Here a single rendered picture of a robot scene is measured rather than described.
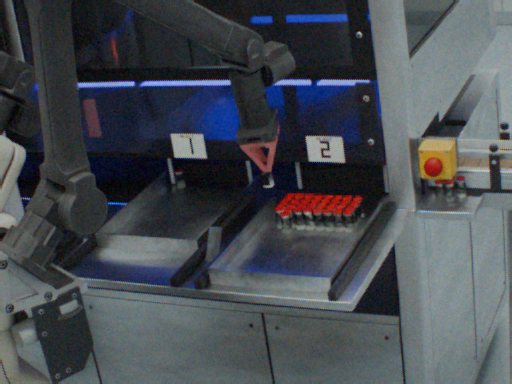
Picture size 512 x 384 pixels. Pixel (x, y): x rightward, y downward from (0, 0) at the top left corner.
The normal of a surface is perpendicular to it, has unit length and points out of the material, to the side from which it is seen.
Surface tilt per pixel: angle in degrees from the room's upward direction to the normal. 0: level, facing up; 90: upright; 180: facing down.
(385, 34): 90
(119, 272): 0
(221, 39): 89
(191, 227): 0
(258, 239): 0
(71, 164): 82
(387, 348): 90
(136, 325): 90
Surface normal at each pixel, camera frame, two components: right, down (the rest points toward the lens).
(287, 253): -0.14, -0.91
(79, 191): 0.70, 0.27
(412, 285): -0.39, 0.42
